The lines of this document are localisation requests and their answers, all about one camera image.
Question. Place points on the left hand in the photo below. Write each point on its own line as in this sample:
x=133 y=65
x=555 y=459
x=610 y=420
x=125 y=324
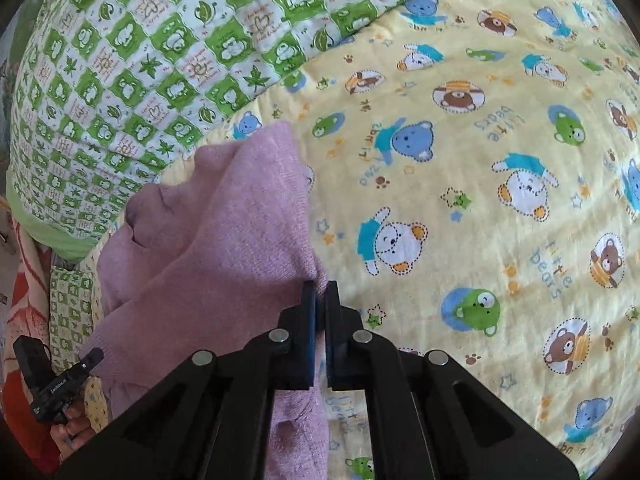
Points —
x=75 y=433

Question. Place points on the green checkered small pillow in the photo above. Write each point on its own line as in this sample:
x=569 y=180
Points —
x=70 y=320

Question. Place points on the green checkered print blanket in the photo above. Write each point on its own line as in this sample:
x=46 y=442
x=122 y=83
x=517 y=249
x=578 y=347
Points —
x=107 y=93

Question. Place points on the red orange floral blanket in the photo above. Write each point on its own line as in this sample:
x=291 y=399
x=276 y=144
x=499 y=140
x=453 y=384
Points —
x=28 y=316

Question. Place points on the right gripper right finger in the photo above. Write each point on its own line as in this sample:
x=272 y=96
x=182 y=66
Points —
x=428 y=417

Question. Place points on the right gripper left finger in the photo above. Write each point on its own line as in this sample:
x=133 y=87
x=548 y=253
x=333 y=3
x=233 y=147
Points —
x=210 y=417

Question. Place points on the yellow bear print quilt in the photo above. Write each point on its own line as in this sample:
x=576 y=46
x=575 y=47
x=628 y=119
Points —
x=473 y=180

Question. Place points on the pink knit sweater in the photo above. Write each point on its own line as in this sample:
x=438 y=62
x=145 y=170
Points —
x=208 y=263

